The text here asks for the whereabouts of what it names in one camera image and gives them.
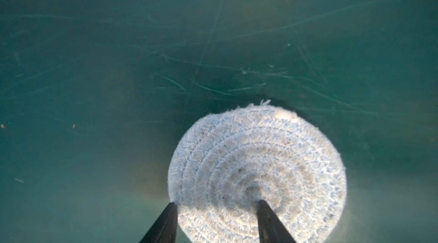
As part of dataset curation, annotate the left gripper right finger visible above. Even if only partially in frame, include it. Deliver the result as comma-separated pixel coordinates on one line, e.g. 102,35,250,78
257,200,296,243

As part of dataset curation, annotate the grey woven coaster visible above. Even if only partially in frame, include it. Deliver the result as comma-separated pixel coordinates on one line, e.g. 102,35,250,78
168,103,347,243

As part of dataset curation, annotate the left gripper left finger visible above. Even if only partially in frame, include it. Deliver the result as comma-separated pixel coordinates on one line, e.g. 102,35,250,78
140,202,178,243

